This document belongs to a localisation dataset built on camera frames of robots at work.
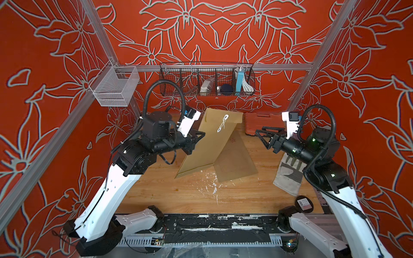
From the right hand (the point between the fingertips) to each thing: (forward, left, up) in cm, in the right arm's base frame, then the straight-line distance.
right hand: (256, 130), depth 57 cm
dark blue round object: (+42, +7, -12) cm, 45 cm away
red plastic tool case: (+40, -16, -37) cm, 56 cm away
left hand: (-2, +19, +1) cm, 20 cm away
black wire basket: (+52, +34, -11) cm, 63 cm away
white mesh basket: (+42, +74, -9) cm, 85 cm away
